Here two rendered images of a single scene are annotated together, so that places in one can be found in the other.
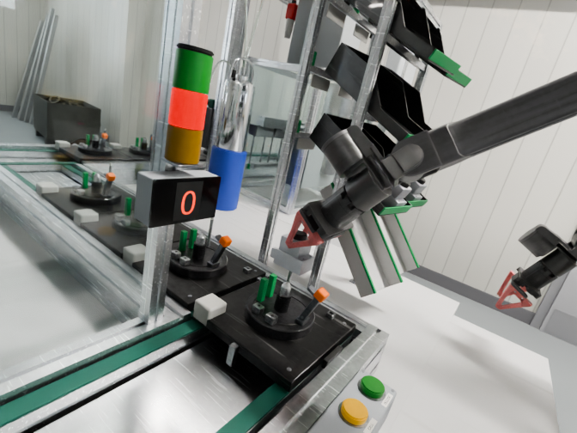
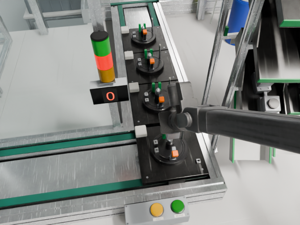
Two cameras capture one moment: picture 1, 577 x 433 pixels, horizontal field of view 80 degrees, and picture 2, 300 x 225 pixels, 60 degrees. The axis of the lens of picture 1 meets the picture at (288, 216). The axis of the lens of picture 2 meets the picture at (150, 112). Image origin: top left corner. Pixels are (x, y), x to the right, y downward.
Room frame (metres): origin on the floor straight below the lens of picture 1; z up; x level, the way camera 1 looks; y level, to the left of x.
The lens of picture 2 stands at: (0.21, -0.39, 1.81)
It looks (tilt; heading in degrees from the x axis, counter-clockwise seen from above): 50 degrees down; 50
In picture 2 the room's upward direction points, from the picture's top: 2 degrees counter-clockwise
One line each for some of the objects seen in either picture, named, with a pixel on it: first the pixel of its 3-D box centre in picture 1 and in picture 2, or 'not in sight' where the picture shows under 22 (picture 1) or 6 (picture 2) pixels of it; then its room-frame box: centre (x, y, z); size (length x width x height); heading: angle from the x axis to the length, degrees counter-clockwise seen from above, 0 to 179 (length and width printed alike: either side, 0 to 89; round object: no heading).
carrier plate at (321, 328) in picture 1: (277, 320); (169, 151); (0.60, -0.03, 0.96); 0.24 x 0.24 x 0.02; 57
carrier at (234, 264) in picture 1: (199, 247); (158, 94); (0.74, 0.19, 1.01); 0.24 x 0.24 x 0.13; 57
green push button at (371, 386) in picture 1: (371, 388); (177, 206); (0.47, -0.20, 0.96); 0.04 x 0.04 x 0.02
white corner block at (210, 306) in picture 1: (209, 309); (140, 132); (0.57, 0.11, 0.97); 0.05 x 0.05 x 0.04; 57
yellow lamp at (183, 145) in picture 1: (184, 143); (106, 71); (0.50, 0.17, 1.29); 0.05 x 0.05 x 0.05
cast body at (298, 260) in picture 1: (291, 247); (171, 123); (0.61, -0.02, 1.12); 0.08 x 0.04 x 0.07; 58
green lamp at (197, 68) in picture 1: (192, 71); (101, 44); (0.50, 0.17, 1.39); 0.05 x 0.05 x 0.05
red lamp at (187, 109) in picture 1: (188, 108); (103, 58); (0.50, 0.17, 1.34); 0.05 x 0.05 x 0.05
